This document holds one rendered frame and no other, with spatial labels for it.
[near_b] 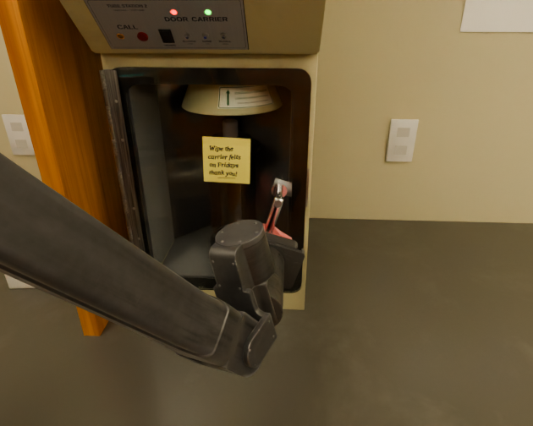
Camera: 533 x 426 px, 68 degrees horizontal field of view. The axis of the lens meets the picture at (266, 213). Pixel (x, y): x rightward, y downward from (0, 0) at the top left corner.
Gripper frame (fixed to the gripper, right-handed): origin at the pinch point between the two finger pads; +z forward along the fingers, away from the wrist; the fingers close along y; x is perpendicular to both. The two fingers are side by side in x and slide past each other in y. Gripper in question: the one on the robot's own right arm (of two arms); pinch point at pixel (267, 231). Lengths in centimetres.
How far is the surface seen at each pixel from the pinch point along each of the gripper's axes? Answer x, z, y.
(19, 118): 15, 48, 68
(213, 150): -8.9, 4.2, 12.0
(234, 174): -6.0, 4.2, 7.7
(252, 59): -23.5, 5.6, 9.9
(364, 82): -21, 49, -16
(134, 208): 5.5, 4.0, 22.7
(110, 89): -13.3, 4.3, 29.1
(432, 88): -25, 49, -33
